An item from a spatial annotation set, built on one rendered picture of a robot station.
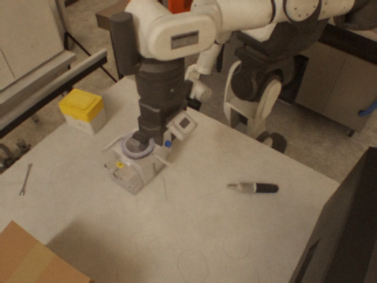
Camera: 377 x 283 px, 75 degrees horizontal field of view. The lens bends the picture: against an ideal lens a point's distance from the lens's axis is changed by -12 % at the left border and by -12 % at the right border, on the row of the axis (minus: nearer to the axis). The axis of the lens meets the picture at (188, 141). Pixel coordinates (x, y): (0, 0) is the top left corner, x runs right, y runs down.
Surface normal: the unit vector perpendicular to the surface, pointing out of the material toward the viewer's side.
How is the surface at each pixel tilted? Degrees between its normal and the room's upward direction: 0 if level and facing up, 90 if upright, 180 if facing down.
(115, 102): 0
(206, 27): 90
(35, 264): 0
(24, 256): 0
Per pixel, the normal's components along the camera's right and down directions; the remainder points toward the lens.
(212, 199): 0.00, -0.65
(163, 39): 0.47, 0.68
